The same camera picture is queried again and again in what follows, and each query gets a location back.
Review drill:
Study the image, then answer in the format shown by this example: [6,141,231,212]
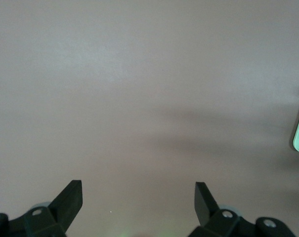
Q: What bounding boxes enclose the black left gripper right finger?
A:
[188,182,295,237]

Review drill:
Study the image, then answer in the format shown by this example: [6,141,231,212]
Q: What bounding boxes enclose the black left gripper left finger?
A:
[0,180,84,237]

